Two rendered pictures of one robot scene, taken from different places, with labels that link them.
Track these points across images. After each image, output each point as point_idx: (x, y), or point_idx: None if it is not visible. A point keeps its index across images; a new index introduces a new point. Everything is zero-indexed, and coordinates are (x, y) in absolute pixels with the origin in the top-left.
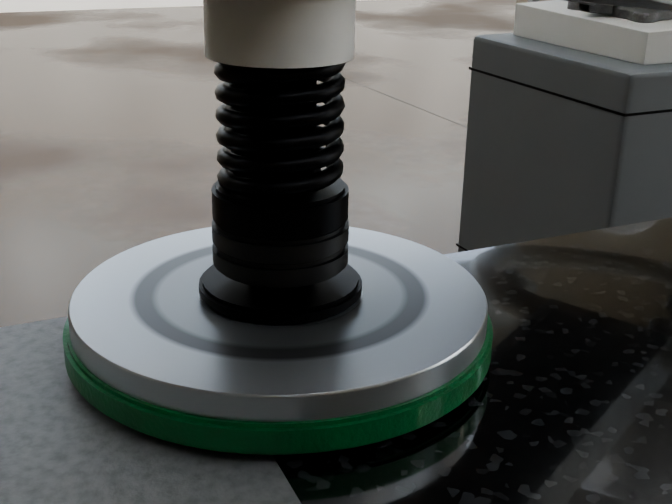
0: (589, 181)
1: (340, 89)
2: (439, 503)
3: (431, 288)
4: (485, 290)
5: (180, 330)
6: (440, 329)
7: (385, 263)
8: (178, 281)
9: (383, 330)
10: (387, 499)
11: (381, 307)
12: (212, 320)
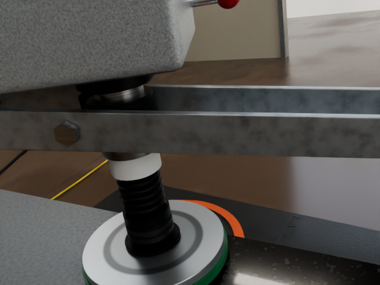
0: None
1: (141, 186)
2: None
3: (186, 261)
4: (248, 268)
5: (111, 241)
6: (156, 280)
7: (196, 242)
8: None
9: (145, 271)
10: None
11: (160, 261)
12: (122, 241)
